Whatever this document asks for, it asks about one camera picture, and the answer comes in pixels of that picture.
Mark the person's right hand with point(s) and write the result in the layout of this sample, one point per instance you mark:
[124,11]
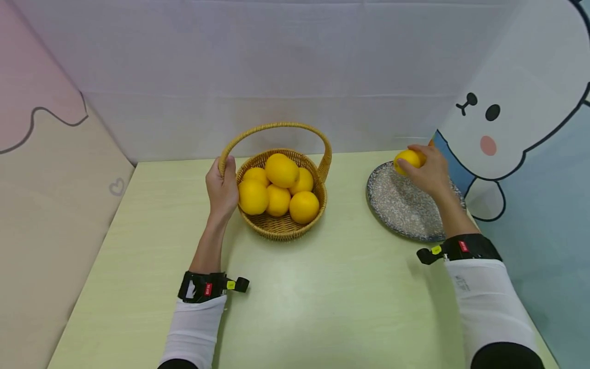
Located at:
[431,171]

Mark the person's left hand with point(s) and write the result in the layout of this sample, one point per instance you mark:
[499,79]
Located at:
[220,195]

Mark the person's right thumb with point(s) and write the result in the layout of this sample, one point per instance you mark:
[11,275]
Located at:
[404,165]

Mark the person's right index finger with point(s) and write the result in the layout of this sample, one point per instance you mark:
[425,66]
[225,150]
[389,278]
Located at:
[418,148]

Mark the person's left thumb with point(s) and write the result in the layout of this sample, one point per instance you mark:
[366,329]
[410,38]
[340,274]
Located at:
[231,167]

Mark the round yellow fruit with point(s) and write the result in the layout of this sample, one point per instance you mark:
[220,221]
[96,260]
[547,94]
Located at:
[408,158]

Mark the person's left forearm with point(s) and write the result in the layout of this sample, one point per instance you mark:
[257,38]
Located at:
[203,287]

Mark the person's right forearm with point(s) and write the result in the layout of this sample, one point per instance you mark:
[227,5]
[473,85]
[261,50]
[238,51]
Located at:
[479,287]

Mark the blue speckled plate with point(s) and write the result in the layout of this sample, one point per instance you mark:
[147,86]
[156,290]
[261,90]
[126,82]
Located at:
[403,207]

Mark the pile of yellow oranges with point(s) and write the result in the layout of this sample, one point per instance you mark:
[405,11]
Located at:
[279,189]

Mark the black wrist band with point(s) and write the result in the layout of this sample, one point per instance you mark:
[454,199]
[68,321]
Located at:
[203,287]
[465,247]

